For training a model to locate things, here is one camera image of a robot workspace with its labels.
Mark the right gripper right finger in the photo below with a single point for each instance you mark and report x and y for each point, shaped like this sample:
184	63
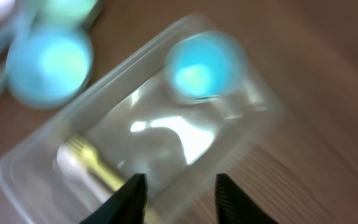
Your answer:
234	206

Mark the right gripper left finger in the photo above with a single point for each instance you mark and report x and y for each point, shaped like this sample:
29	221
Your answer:
126	206

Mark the yellow fork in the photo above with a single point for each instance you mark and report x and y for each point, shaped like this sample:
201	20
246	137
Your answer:
89	156

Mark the blue cup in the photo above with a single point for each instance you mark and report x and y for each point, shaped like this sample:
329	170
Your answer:
204	66

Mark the blue bowl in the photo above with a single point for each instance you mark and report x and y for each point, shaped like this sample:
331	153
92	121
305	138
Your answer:
48	66

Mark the green bowl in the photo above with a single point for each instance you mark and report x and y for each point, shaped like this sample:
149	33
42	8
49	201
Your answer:
71	13

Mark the light blue fork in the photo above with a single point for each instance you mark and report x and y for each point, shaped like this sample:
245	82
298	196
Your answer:
17	28

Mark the clear plastic container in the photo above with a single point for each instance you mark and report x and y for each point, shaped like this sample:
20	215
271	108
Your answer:
138	125

